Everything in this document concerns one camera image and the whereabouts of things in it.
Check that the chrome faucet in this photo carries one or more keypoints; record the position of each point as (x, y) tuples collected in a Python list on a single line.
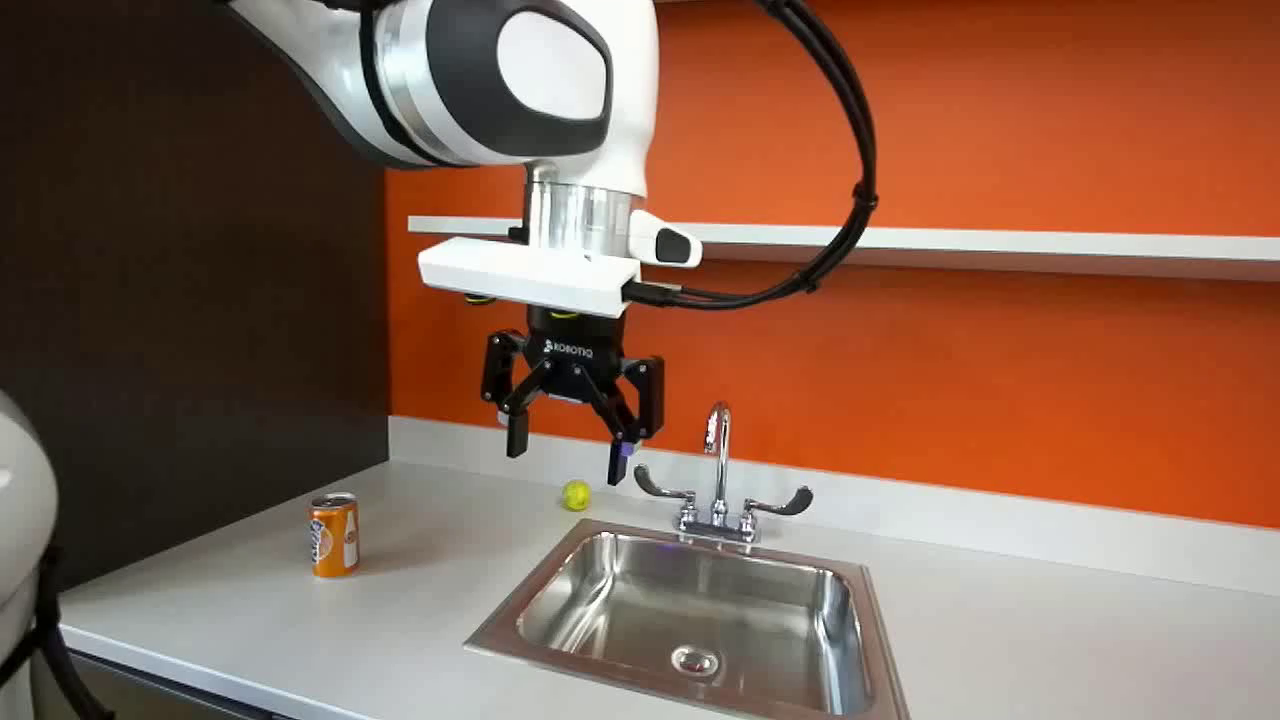
[(718, 520)]

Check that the stainless steel sink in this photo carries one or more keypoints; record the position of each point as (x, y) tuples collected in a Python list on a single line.
[(760, 633)]

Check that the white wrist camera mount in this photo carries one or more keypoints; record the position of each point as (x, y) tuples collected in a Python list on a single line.
[(493, 270)]

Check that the dark wood cabinet panel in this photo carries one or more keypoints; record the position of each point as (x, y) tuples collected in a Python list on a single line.
[(190, 272)]

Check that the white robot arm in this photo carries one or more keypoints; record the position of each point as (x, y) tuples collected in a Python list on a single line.
[(562, 88)]

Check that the green tennis ball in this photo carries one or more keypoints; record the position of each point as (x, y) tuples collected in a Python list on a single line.
[(579, 497)]

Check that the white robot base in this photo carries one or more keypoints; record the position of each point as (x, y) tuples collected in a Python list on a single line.
[(29, 573)]

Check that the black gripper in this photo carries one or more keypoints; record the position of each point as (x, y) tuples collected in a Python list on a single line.
[(573, 358)]

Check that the orange soda can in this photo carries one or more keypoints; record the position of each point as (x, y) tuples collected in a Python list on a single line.
[(334, 520)]

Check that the white wall shelf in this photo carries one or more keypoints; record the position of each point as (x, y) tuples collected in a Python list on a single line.
[(969, 251)]

